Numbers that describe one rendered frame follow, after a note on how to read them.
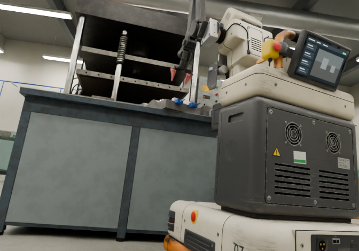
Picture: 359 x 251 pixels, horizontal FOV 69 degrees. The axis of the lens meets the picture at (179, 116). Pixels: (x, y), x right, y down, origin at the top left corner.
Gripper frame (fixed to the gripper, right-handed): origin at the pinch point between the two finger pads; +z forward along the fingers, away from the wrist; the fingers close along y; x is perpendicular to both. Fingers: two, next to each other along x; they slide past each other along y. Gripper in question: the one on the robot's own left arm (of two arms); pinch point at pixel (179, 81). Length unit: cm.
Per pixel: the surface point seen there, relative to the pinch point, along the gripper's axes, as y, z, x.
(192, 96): -47, 17, -75
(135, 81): 7, 19, -94
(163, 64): -19, -5, -104
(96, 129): 44, 41, 3
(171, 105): 4.0, 15.1, 9.0
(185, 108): -6.2, 15.0, 7.9
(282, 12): -285, -161, -295
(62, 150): 60, 56, 7
